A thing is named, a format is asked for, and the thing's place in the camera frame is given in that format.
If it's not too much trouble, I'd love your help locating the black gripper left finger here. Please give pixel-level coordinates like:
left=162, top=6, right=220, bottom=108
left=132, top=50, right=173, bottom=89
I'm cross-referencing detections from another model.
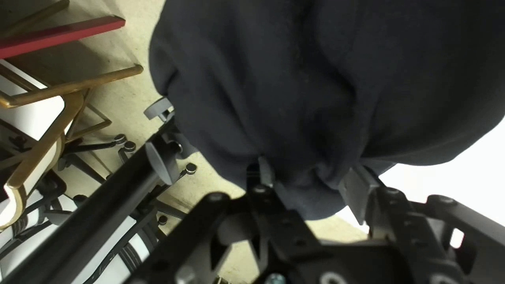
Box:
left=152, top=157, right=322, bottom=275

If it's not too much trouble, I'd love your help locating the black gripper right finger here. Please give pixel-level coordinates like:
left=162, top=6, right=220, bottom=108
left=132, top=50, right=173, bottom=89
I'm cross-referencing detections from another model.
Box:
left=338, top=165, right=505, bottom=284

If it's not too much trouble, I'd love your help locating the black shirt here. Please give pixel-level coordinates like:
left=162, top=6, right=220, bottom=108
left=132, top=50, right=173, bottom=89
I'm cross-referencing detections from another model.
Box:
left=149, top=0, right=505, bottom=222

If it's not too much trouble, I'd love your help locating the black pole stand with clamp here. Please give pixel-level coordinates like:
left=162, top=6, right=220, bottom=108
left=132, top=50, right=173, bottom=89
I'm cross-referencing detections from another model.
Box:
left=0, top=95, right=203, bottom=284

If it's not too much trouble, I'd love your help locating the wooden storage shelf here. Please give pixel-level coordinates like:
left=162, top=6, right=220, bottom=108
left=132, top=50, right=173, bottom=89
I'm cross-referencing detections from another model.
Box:
left=0, top=0, right=146, bottom=234

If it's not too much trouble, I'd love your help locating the red bar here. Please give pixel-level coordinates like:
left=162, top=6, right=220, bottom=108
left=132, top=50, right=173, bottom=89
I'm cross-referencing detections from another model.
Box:
left=0, top=15, right=127, bottom=61

